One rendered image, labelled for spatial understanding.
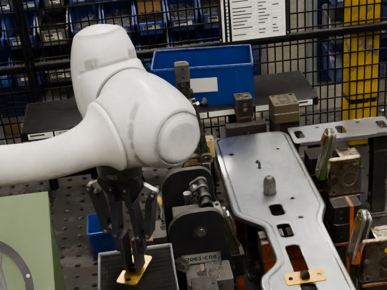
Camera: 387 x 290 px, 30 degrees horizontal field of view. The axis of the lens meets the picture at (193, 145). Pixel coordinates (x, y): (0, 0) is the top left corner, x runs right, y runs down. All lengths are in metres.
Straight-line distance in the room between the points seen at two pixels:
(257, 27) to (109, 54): 1.31
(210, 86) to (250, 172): 0.39
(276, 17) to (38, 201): 1.00
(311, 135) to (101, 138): 1.18
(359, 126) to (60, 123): 0.88
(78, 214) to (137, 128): 1.44
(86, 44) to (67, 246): 1.23
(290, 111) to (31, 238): 0.83
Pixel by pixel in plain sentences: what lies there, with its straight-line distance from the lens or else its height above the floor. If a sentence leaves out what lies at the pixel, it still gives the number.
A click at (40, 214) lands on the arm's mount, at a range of 1.78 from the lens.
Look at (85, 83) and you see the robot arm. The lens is 1.08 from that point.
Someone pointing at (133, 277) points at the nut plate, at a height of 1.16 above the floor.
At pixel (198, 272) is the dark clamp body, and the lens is 1.43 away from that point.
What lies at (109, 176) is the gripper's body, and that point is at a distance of 1.18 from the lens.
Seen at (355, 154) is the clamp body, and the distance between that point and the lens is 1.88.
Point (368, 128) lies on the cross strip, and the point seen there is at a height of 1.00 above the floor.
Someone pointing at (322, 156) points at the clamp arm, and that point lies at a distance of 1.86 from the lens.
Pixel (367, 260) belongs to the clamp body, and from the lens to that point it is 1.59.
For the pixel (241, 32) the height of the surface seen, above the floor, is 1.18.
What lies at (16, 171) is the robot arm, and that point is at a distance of 0.98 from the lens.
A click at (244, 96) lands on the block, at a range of 2.13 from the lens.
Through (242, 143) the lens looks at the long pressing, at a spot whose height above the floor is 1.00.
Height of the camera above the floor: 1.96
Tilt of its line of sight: 28 degrees down
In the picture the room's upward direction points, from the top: 5 degrees counter-clockwise
